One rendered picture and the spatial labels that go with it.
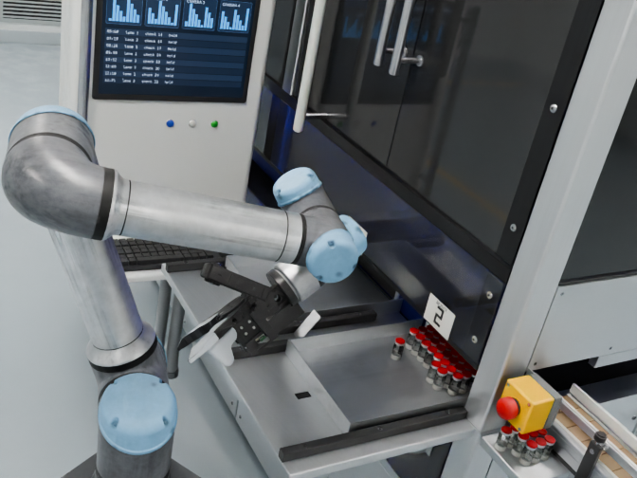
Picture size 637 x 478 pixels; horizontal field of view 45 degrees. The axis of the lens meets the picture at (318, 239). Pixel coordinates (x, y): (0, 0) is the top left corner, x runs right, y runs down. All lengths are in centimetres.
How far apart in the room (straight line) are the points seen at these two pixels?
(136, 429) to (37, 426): 152
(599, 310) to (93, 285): 92
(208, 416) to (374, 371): 124
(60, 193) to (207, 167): 113
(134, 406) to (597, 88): 85
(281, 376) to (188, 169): 77
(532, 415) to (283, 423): 44
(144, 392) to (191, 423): 149
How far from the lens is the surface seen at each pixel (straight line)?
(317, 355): 160
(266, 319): 125
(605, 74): 125
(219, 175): 213
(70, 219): 101
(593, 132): 127
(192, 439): 266
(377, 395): 154
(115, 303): 124
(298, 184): 118
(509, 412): 141
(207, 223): 103
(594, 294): 150
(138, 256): 196
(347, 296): 182
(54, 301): 328
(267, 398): 147
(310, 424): 144
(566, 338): 152
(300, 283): 123
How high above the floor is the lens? 181
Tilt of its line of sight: 27 degrees down
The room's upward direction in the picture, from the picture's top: 12 degrees clockwise
